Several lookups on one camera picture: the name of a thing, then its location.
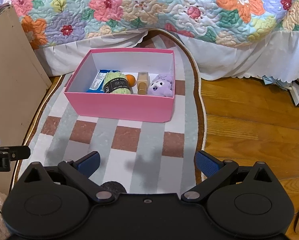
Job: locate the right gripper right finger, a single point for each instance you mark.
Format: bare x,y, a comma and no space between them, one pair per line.
218,173

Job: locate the foundation bottle gold cap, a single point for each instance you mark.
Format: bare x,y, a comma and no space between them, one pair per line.
142,83

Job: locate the floral quilt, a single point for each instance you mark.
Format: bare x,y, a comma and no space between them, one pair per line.
230,23

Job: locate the purple plush toy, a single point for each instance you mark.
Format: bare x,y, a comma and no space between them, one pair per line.
161,85

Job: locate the green yarn ball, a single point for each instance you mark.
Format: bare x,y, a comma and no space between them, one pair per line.
116,83

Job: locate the pink cardboard box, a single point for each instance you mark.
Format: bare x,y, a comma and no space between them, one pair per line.
148,108

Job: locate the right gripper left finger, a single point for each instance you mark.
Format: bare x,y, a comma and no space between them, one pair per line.
77,174

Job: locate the orange makeup sponge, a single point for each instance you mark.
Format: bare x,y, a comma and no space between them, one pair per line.
131,80

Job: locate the white bed skirt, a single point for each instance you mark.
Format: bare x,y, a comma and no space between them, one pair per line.
276,55

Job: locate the penguin pattern rug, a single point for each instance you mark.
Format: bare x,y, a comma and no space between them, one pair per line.
145,157

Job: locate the papers under bed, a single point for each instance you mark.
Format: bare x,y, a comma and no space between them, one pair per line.
292,88

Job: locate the blue wet wipes pack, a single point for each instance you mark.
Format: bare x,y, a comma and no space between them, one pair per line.
98,82

